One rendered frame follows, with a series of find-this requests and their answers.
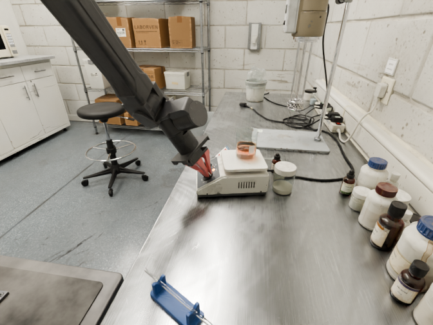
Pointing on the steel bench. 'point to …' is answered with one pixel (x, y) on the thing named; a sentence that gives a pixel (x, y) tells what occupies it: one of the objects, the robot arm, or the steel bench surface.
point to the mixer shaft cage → (299, 81)
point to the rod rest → (183, 316)
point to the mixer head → (305, 19)
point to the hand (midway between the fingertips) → (207, 173)
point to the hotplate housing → (235, 183)
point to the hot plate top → (229, 158)
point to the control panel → (211, 171)
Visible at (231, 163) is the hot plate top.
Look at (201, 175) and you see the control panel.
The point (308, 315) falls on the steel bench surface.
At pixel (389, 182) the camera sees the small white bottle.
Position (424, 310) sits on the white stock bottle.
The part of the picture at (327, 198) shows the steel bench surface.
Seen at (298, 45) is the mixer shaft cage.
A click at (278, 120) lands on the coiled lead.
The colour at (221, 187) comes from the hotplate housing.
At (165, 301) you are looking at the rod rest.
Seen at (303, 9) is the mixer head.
